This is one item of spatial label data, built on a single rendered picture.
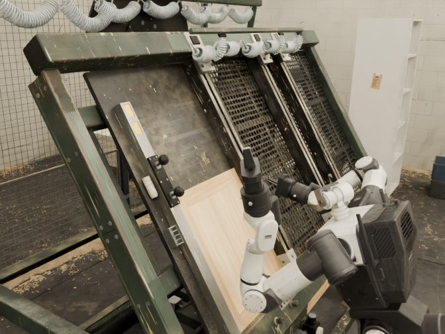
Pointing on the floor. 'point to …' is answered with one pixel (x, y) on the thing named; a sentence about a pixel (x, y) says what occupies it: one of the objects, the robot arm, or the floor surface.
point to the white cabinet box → (384, 89)
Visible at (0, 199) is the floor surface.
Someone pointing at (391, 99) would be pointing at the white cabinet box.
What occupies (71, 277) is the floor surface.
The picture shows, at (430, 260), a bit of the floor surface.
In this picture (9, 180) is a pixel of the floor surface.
